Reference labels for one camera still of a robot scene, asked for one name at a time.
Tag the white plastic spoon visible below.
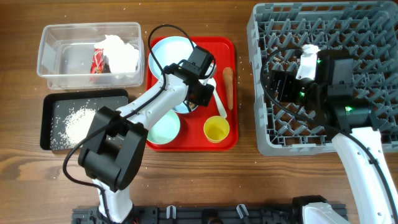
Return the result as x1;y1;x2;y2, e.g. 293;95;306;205
207;78;227;118

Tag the orange carrot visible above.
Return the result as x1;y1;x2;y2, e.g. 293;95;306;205
223;67;234;110

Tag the mint green bowl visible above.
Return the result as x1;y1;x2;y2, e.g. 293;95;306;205
147;110;181;145

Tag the large light blue plate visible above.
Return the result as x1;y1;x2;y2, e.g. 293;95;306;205
152;36;193;68

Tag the white tissue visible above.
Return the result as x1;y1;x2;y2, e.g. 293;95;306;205
94;35;139;73

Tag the red strawberry snack wrapper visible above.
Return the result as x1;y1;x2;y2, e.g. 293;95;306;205
90;49;104;74

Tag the white rice pile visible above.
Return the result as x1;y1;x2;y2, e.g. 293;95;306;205
50;99;98;151

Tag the small light blue bowl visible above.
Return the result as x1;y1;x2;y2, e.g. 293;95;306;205
172;101;194;114

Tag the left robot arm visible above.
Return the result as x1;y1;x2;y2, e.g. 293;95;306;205
78;45;215;223

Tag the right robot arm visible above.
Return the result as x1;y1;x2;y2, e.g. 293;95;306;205
260;45;397;223

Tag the grey dishwasher rack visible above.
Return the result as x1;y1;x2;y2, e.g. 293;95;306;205
246;1;397;156

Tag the clear plastic waste bin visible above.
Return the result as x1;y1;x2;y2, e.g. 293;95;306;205
37;22;145;90

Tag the black waste tray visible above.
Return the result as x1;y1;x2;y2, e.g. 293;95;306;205
40;89;128;150

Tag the red serving tray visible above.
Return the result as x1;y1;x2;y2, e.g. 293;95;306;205
147;36;239;152

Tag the yellow plastic cup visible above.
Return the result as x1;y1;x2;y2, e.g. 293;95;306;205
203;116;230;143

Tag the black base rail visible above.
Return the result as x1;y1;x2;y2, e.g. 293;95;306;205
71;203;348;224

